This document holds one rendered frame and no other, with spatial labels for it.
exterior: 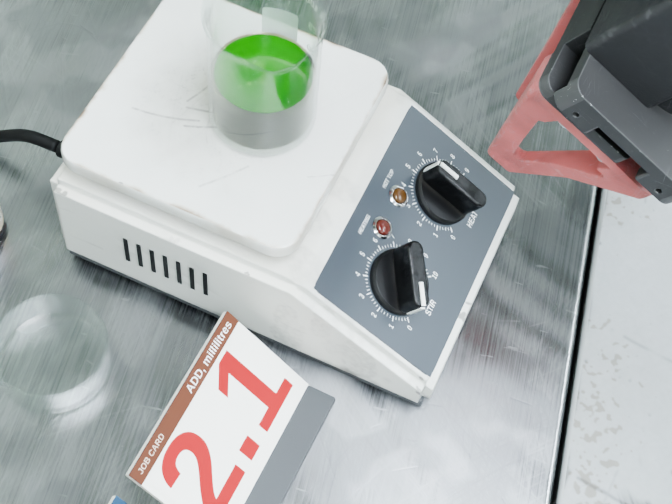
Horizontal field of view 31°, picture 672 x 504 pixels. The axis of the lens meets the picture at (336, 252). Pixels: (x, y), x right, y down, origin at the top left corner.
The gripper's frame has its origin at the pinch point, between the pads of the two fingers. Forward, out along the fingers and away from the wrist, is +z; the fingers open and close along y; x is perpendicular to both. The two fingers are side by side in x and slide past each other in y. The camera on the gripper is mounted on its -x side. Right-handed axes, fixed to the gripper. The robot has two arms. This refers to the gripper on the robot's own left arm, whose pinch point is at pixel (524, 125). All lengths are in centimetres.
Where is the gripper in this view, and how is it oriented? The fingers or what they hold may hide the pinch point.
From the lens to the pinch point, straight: 55.4
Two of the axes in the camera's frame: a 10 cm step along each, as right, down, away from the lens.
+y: -4.3, 7.6, -4.8
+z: -5.1, 2.3, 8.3
